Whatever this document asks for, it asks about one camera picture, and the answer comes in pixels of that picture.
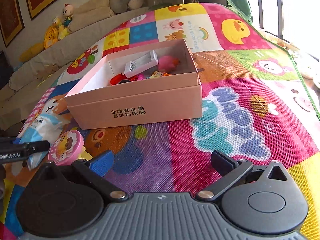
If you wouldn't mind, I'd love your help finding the pink pig toy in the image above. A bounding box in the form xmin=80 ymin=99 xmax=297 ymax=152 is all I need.
xmin=158 ymin=55 xmax=180 ymax=73

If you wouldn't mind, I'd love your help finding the cartoon boy doll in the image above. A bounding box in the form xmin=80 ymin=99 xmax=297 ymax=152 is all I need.
xmin=58 ymin=4 xmax=74 ymax=40

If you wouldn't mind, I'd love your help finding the yellow pillow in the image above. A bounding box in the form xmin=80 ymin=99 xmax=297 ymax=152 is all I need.
xmin=19 ymin=42 xmax=44 ymax=62

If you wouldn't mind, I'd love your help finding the blue white tissue pack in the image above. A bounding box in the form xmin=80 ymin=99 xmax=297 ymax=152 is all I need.
xmin=18 ymin=112 xmax=71 ymax=171

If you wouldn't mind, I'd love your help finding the small brown plush toy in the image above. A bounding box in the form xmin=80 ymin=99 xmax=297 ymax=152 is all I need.
xmin=36 ymin=64 xmax=59 ymax=81

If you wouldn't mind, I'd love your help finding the beige sofa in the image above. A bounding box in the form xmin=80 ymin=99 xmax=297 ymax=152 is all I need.
xmin=1 ymin=7 xmax=148 ymax=130

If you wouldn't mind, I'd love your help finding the folded beige blanket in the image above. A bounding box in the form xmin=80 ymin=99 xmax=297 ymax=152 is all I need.
xmin=68 ymin=0 xmax=115 ymax=33

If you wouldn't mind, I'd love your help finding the red plastic lid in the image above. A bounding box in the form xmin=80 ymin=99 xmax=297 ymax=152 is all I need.
xmin=110 ymin=73 xmax=138 ymax=86

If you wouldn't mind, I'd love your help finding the white battery charger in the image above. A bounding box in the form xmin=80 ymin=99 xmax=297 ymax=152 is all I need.
xmin=124 ymin=50 xmax=158 ymax=78

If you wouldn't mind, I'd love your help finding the pink gold cupcake toy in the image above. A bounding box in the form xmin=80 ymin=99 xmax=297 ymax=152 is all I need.
xmin=48 ymin=130 xmax=93 ymax=166

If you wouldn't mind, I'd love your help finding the pink plastic net scoop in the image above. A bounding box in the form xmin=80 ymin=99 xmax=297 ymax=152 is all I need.
xmin=137 ymin=74 xmax=145 ymax=80

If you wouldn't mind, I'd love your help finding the yellow tiger plush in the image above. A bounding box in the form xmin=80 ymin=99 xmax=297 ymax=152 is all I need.
xmin=43 ymin=16 xmax=62 ymax=49

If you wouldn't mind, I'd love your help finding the yellow toy camera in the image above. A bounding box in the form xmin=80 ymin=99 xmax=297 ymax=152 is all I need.
xmin=150 ymin=71 xmax=171 ymax=79

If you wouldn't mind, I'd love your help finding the pink cardboard box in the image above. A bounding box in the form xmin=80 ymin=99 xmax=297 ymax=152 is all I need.
xmin=65 ymin=40 xmax=202 ymax=129

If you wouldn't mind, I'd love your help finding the colourful cartoon play mat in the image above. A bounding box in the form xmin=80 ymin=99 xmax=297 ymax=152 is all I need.
xmin=1 ymin=3 xmax=319 ymax=239

